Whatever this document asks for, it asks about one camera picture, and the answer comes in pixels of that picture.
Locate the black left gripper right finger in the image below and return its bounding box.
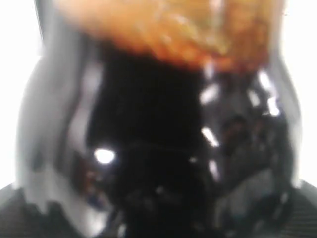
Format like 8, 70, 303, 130
272, 180, 317, 238

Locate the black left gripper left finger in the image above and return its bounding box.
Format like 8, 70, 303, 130
0, 185, 74, 238

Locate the dark soy sauce bottle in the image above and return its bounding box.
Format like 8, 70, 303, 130
16, 0, 301, 238

